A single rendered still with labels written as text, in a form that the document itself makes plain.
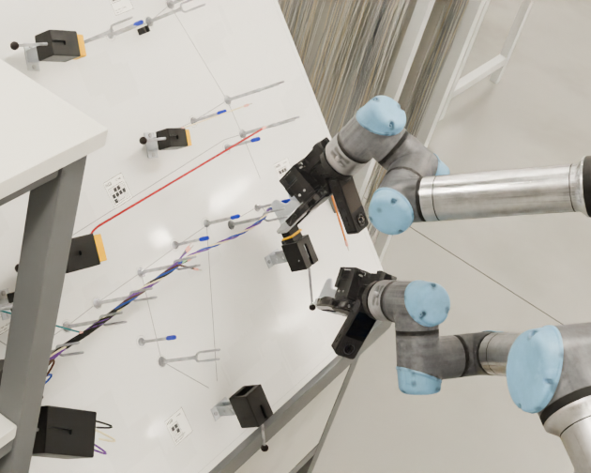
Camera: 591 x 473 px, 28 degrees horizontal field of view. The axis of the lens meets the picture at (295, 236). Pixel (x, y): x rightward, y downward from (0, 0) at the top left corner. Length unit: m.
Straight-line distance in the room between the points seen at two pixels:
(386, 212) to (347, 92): 0.98
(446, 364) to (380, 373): 1.70
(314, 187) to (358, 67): 0.69
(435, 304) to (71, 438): 0.65
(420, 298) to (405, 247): 2.29
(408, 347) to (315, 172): 0.37
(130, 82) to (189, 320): 0.44
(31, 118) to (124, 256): 0.95
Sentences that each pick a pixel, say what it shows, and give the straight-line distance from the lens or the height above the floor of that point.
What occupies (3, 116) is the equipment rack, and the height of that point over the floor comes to 1.85.
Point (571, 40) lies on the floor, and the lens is 6.23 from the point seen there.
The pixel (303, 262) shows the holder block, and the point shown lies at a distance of 2.23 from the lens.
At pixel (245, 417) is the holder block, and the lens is 2.09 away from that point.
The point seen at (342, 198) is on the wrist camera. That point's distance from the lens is 2.12.
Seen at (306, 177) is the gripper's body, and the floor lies 1.28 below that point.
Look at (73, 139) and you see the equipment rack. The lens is 1.09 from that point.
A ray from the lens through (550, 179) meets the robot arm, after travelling 1.86.
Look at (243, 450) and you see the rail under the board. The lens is 2.19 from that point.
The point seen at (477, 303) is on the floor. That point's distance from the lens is 4.16.
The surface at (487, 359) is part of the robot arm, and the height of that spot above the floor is 1.20.
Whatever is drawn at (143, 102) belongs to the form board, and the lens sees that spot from 2.13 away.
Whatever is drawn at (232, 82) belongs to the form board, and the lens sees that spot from 2.31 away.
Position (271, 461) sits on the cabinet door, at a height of 0.56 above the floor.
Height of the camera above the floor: 2.47
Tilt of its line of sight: 37 degrees down
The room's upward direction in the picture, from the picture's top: 18 degrees clockwise
